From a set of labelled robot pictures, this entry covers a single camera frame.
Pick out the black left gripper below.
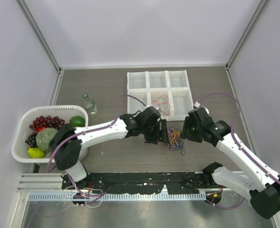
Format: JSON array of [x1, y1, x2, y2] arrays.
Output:
[[142, 119, 170, 144]]

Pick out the orange cable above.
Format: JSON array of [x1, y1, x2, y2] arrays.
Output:
[[151, 95, 172, 117]]

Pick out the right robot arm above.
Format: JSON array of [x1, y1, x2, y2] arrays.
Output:
[[181, 107, 280, 219]]

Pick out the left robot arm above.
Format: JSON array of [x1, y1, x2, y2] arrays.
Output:
[[49, 106, 169, 190]]

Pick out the white six-compartment organizer tray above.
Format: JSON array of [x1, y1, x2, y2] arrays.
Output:
[[127, 70, 193, 121]]

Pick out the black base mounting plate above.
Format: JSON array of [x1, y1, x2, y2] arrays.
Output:
[[76, 172, 222, 195]]

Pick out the clear plastic bottle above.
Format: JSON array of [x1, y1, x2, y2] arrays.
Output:
[[83, 93, 97, 115]]

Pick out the green lime fruit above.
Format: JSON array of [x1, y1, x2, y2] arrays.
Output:
[[69, 116, 86, 127]]

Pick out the red grape bunch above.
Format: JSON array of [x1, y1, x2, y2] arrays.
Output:
[[29, 115, 65, 131]]

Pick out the green melon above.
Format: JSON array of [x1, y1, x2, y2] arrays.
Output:
[[36, 128, 58, 152]]

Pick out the red apple fruit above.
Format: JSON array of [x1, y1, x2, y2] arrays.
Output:
[[36, 126, 47, 133]]

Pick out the yellow pear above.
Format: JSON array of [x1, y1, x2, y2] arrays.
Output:
[[28, 147, 45, 159]]

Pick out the dark grape bunch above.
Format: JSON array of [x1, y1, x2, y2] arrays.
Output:
[[25, 133, 37, 146]]

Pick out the white plastic fruit basket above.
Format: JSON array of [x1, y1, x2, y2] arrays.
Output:
[[11, 105, 88, 164]]

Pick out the tangled multicolour cable pile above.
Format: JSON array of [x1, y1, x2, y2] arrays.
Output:
[[164, 127, 186, 155]]

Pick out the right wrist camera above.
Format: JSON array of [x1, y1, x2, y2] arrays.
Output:
[[193, 102, 209, 113]]

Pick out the white slotted cable duct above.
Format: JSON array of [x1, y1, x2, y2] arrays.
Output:
[[28, 191, 206, 201]]

